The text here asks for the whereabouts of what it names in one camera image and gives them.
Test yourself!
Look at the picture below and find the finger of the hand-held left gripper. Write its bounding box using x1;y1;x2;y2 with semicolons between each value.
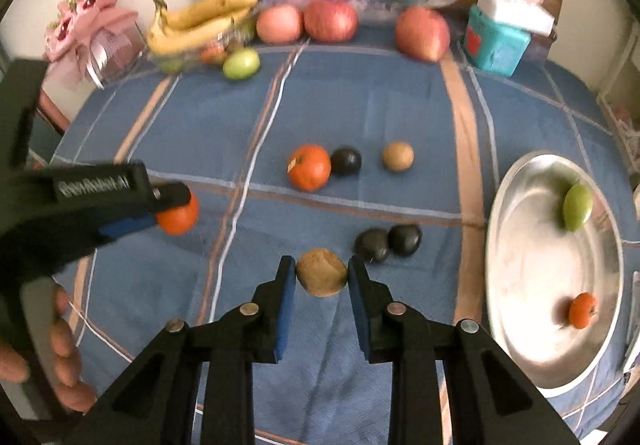
149;181;194;220
97;214;162;242

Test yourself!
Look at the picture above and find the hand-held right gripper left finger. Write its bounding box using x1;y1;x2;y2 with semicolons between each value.
65;255;297;445

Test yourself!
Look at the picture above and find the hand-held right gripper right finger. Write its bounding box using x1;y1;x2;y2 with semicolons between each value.
347;256;581;445

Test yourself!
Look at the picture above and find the small orange persimmon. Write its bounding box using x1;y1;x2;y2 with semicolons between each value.
154;195;200;237
568;292;599;330

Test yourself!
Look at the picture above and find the brown kiwi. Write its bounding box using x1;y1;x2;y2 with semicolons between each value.
382;142;415;173
296;248;349;298

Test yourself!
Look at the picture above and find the round metal basin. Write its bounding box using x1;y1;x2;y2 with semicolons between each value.
485;153;626;391

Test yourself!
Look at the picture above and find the person's left hand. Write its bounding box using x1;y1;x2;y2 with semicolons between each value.
0;285;97;415

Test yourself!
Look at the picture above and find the dark plum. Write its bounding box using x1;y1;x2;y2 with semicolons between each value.
330;146;363;177
388;223;423;257
354;228;392;264

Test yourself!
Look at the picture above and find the blue plaid tablecloth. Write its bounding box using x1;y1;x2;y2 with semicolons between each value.
47;20;636;445

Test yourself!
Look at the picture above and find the large orange persimmon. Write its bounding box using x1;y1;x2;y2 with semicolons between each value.
287;144;333;192

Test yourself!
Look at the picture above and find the glass fruit bowl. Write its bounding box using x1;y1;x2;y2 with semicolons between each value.
150;18;257;75

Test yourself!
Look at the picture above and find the green jujube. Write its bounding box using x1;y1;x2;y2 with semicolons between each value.
562;182;594;232
223;48;261;81

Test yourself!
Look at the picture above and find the pink flower bouquet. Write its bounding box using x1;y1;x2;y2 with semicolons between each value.
42;0;147;92

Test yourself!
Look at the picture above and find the bunch of yellow bananas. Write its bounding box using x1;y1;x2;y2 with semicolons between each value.
146;0;261;58

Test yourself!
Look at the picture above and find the red apple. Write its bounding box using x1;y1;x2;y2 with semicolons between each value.
256;4;305;45
304;0;359;42
395;6;451;63

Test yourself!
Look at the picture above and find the teal box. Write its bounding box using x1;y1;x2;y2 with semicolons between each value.
463;5;532;78

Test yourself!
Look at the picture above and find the white box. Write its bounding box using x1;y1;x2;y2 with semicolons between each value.
477;0;557;37

